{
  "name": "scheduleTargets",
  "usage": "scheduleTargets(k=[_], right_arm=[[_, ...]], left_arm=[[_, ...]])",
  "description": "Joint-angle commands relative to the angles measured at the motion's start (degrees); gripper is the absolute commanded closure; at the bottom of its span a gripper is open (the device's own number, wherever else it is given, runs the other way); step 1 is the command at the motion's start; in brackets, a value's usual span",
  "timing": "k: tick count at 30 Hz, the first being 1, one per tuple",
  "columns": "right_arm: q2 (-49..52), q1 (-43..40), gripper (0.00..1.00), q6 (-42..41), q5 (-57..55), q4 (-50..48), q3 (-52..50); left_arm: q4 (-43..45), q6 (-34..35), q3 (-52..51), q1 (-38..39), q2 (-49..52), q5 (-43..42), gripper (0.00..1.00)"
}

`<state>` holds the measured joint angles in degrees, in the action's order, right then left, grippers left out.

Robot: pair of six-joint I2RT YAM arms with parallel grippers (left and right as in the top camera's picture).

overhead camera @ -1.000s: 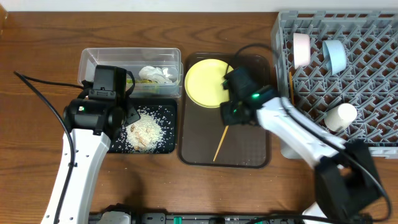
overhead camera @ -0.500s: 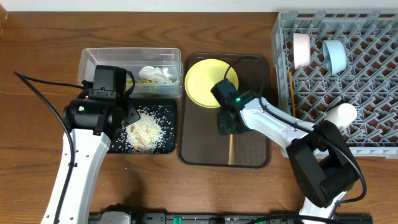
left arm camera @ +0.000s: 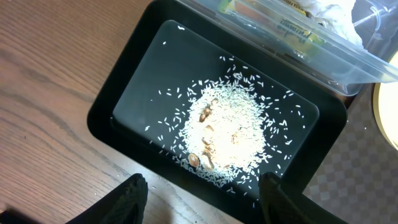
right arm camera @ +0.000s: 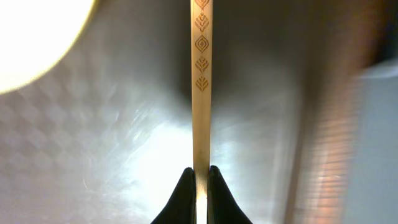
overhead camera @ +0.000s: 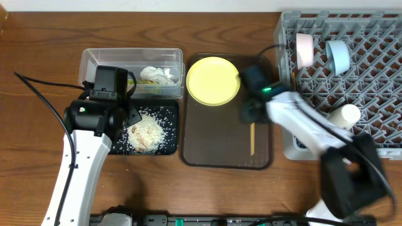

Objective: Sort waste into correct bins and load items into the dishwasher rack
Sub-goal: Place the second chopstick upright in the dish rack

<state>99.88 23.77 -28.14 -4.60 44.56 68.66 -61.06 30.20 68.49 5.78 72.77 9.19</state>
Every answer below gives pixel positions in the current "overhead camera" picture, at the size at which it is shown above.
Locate pile of rice leftovers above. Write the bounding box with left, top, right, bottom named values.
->
left=121, top=106, right=177, bottom=154

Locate green snack wrapper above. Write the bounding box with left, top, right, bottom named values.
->
left=128, top=79, right=159, bottom=85

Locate white tissue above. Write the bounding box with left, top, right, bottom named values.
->
left=140, top=67, right=174, bottom=84

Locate yellow plate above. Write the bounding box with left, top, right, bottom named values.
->
left=186, top=56, right=241, bottom=106

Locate white bowl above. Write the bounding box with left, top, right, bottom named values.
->
left=296, top=33, right=314, bottom=70

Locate pale green cup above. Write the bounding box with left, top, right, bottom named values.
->
left=329, top=104, right=361, bottom=130

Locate light blue bowl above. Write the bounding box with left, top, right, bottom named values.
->
left=325, top=40, right=350, bottom=75

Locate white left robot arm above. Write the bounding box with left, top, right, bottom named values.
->
left=42, top=99, right=140, bottom=225

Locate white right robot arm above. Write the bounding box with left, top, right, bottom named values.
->
left=242, top=82, right=394, bottom=225

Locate black food waste tray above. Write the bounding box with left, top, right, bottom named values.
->
left=108, top=98, right=180, bottom=156

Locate clear plastic waste bin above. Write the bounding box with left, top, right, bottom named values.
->
left=79, top=48, right=185, bottom=99

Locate grey dishwasher rack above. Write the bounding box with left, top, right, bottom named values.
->
left=274, top=11, right=401, bottom=160

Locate brown serving tray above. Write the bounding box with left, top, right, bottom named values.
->
left=180, top=53, right=273, bottom=170

